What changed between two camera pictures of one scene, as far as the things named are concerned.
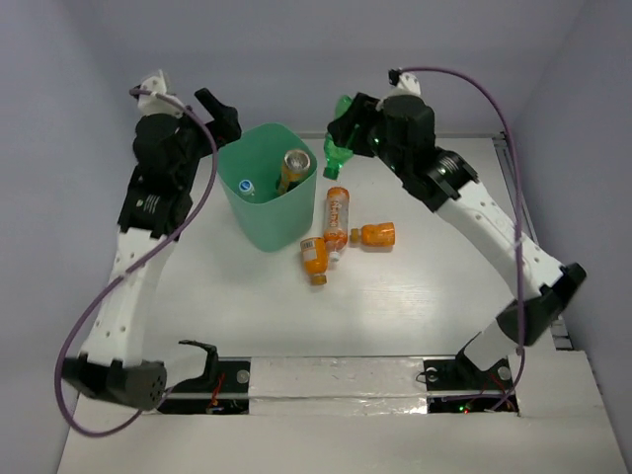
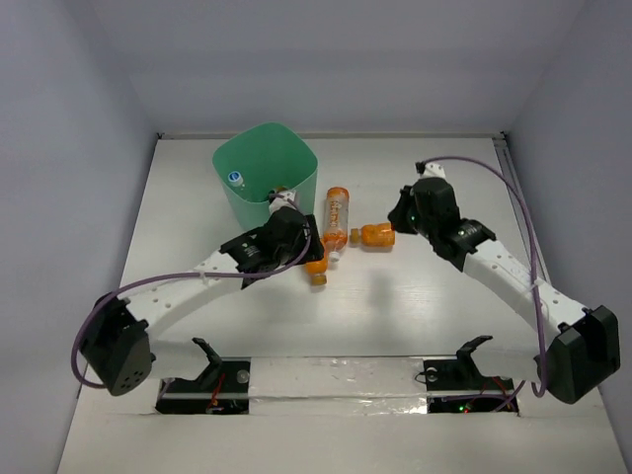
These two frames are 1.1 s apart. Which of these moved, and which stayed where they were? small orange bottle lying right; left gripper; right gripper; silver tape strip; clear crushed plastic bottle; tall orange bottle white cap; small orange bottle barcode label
Moved: clear crushed plastic bottle; right gripper; left gripper
Stayed: small orange bottle lying right; tall orange bottle white cap; silver tape strip; small orange bottle barcode label
